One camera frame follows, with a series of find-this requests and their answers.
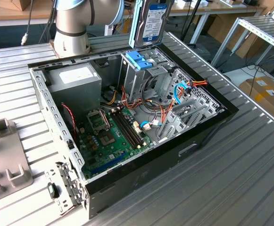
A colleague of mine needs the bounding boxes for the open black PC case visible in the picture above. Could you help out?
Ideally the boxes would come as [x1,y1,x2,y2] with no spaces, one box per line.
[27,41,239,218]

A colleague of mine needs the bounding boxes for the metal disk bay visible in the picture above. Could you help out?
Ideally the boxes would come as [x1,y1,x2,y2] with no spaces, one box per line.
[156,68,225,144]

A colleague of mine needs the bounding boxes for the black case lock latch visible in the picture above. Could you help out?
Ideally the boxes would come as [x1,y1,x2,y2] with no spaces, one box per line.
[46,182,60,200]

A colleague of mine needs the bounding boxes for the orange black wire bundle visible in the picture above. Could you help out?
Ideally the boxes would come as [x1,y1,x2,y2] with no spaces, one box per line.
[120,85,175,129]

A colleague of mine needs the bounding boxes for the red black fan wire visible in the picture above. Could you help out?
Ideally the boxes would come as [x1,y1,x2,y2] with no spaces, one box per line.
[61,102,78,140]

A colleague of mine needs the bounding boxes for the black cable brass plug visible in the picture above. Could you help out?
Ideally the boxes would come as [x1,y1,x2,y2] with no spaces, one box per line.
[20,0,33,47]

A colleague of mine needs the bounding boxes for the aluminium frame slat table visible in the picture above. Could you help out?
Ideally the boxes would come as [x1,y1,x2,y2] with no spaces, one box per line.
[211,16,274,69]

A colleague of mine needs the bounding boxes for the orange red power wire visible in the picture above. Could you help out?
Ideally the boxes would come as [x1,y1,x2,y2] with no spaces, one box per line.
[186,79,209,89]

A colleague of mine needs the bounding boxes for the blue data wire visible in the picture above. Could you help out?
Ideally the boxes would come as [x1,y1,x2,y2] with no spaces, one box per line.
[174,80,192,106]

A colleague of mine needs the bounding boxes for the green motherboard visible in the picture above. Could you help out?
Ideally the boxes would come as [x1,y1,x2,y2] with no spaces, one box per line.
[76,107,155,180]

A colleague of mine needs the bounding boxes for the metal socket cover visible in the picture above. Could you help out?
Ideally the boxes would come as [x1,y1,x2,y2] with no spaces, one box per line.
[86,109,111,132]

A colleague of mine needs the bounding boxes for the black stand pole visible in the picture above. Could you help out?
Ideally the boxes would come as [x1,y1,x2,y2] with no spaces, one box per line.
[181,0,202,45]

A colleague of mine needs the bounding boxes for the labelled cardboard box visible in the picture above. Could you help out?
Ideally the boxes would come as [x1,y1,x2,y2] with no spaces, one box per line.
[239,75,274,123]

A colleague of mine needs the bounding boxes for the brown wooden crate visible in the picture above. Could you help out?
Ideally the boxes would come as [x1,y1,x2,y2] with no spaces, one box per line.
[10,0,55,11]

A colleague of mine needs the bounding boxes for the hard disk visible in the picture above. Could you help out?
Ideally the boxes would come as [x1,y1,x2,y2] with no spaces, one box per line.
[129,0,175,48]

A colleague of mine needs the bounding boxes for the black RAM slot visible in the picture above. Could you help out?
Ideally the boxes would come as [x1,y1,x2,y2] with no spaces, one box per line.
[110,110,139,149]
[116,109,144,146]

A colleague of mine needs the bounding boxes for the yellow orange wire bundle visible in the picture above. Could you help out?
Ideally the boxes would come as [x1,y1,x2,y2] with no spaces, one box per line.
[106,90,118,106]

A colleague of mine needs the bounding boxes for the grey parts rack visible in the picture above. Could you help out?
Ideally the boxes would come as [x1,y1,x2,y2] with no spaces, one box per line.
[0,119,35,208]

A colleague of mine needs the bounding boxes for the blue plastic bay latch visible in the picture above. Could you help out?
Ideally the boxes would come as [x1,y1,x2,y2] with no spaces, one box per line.
[125,51,155,71]

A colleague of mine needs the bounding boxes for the wooden desk white frame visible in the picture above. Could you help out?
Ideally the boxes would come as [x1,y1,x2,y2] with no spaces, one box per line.
[0,0,57,27]
[124,0,267,44]

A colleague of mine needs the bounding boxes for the grey power supply unit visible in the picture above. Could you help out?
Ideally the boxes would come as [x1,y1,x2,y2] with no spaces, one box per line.
[44,62,102,123]

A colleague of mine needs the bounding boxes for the blue expansion slot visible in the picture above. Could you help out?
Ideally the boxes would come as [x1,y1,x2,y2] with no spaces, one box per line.
[91,151,128,178]

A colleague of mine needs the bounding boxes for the metal optical drive cage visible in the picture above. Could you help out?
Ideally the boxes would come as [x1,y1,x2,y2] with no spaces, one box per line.
[117,46,176,104]

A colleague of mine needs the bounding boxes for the black case fan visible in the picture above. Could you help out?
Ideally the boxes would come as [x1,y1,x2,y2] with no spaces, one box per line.
[60,103,77,142]

